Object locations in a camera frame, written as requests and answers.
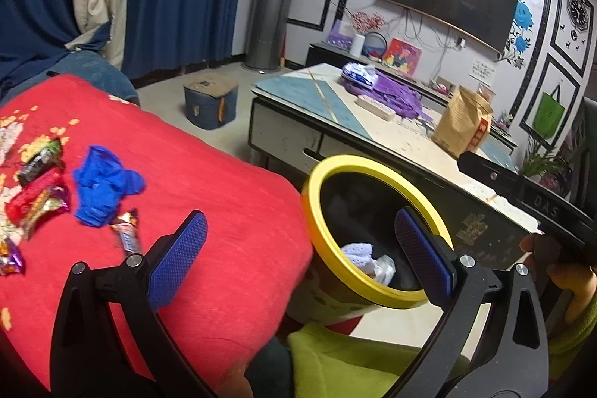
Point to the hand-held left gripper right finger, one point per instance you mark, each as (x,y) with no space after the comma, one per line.
(422,256)

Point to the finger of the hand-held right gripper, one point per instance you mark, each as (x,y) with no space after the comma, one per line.
(494,181)

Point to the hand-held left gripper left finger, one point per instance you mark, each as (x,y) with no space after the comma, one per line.
(179,258)

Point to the brown white candy bar wrapper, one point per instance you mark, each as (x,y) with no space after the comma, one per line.
(127,232)

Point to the white purple plastic bag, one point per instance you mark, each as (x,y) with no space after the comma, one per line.
(357,257)

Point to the blue glove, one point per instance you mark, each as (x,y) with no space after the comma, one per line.
(105,188)

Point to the yellow rim trash bin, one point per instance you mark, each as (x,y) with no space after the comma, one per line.
(322,193)

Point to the gold candy wrapper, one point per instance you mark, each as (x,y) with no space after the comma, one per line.
(49,209)

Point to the small red candy wrapper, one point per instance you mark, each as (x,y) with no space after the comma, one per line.
(32,197)

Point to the purple candy wrapper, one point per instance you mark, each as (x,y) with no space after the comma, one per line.
(11,260)

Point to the black snack wrapper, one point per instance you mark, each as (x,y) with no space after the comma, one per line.
(39,162)

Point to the person's right forearm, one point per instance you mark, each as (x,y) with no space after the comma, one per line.
(578,332)

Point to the person's right hand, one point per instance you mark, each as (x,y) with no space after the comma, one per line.
(571,286)

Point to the person's left hand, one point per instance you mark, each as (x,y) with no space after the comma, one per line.
(239,381)

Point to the green potted plant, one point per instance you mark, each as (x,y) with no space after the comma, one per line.
(543,158)

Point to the brown paper bag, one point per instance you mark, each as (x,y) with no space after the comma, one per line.
(461,125)

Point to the green tote bag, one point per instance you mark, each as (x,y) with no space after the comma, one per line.
(549,111)

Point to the small picture card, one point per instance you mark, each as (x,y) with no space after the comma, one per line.
(486,90)

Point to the red floral blanket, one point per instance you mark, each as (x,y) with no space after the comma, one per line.
(210,155)

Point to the white paper sheet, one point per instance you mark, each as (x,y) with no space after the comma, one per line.
(482,68)

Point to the person's green clothing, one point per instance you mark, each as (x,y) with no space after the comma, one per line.
(364,365)

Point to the purple cloth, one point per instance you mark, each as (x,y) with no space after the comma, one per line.
(401,95)

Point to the white power strip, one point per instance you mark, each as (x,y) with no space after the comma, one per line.
(375,106)

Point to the dark teal cloth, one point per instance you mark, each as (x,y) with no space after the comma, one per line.
(273,370)

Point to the colourful painting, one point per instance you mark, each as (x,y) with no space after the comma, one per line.
(402,55)

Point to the blue storage stool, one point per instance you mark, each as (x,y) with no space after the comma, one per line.
(210,102)

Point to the white blue tissue pack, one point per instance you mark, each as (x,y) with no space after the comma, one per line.
(358,74)

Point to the round blue ornament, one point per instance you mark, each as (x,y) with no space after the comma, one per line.
(375,47)

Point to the white vase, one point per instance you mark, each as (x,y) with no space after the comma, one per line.
(357,46)

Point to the coffee table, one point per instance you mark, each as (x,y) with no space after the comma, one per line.
(303,92)

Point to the blue bed sheet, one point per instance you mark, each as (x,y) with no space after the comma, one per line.
(88,69)

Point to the dark television cabinet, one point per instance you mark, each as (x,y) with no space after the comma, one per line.
(326,53)

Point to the purple box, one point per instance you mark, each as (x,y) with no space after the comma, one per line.
(339,34)

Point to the white wall socket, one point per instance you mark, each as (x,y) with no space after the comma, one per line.
(460,42)

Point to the black wall clock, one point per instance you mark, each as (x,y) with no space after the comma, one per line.
(576,11)

